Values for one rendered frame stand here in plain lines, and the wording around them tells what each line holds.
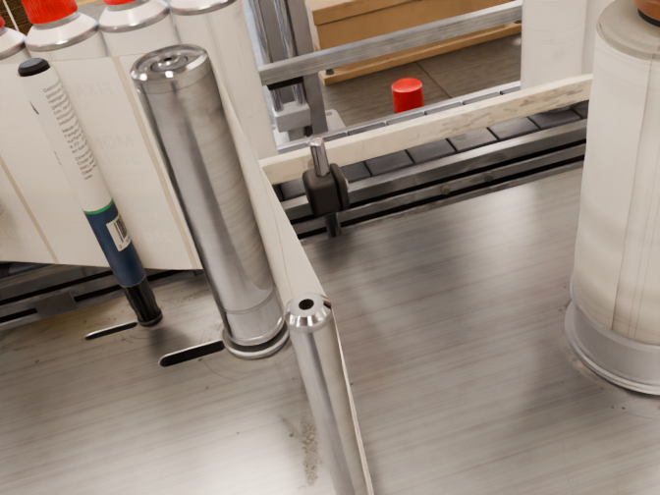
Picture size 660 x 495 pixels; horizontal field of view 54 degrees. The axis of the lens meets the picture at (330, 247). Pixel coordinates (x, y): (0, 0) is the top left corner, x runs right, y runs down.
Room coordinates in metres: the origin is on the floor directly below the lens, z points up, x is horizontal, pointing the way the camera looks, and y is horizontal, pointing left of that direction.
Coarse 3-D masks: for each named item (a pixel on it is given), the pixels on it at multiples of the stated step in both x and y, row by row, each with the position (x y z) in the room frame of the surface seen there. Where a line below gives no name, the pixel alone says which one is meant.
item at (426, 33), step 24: (432, 24) 0.56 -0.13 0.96; (456, 24) 0.55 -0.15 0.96; (480, 24) 0.55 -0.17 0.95; (336, 48) 0.55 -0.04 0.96; (360, 48) 0.54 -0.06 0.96; (384, 48) 0.54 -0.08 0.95; (408, 48) 0.55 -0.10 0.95; (264, 72) 0.53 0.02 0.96; (288, 72) 0.53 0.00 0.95; (312, 72) 0.54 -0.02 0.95
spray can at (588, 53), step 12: (588, 0) 0.53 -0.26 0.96; (600, 0) 0.52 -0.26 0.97; (612, 0) 0.51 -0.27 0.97; (588, 12) 0.53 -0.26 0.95; (600, 12) 0.52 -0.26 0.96; (588, 24) 0.53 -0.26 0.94; (588, 36) 0.53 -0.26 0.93; (588, 48) 0.53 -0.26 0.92; (588, 60) 0.53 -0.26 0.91; (588, 72) 0.53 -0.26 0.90
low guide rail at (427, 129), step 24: (504, 96) 0.49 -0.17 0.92; (528, 96) 0.48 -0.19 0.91; (552, 96) 0.48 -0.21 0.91; (576, 96) 0.49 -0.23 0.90; (432, 120) 0.47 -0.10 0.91; (456, 120) 0.47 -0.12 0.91; (480, 120) 0.48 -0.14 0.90; (504, 120) 0.48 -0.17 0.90; (336, 144) 0.46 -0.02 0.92; (360, 144) 0.46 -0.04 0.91; (384, 144) 0.47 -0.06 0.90; (408, 144) 0.47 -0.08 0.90; (264, 168) 0.46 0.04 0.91; (288, 168) 0.46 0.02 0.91
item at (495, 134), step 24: (480, 96) 0.56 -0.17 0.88; (408, 120) 0.55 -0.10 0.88; (528, 120) 0.50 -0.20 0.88; (552, 120) 0.49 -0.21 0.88; (576, 120) 0.49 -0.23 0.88; (432, 144) 0.49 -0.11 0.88; (456, 144) 0.48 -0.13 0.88; (480, 144) 0.48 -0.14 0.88; (360, 168) 0.48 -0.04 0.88; (384, 168) 0.47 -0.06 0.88; (288, 192) 0.46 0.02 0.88; (0, 264) 0.45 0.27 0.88; (24, 264) 0.44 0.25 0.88; (48, 264) 0.44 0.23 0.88
